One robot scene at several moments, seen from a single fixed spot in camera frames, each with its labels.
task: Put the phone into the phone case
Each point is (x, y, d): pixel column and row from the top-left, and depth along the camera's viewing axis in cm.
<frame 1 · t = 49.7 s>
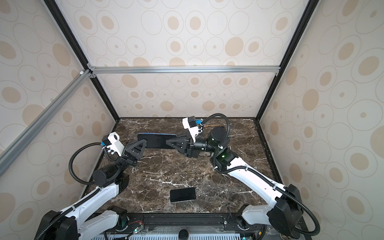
left hand: (148, 146, 54), fingers closed
right hand: (167, 145, 56), fingers closed
black phone middle: (182, 194, 86), on the table

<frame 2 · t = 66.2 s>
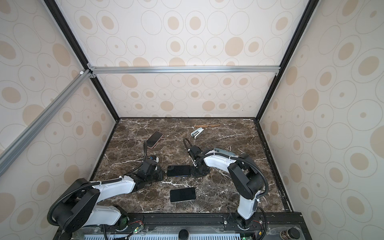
left hand: (168, 171, 89), fingers closed
right hand: (196, 175, 91), fingers open
black phone right: (177, 174, 91), point 2 cm above the table
white stapler: (197, 132, 111), point 2 cm above the table
the other named things where they were.

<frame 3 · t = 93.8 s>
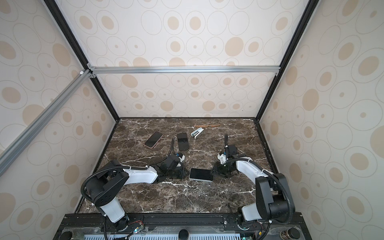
left hand: (192, 172, 88), fingers open
right hand: (214, 172, 88), fingers open
black phone middle: (201, 174, 94), on the table
black phone right: (183, 141, 108), on the table
the other named things where they were.

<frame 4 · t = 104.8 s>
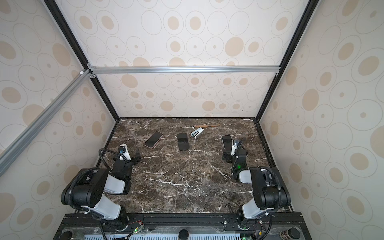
left hand: (132, 145, 88), fingers open
right hand: (233, 148, 95), fingers open
black phone middle: (227, 142, 111), on the table
the other named things where they were.

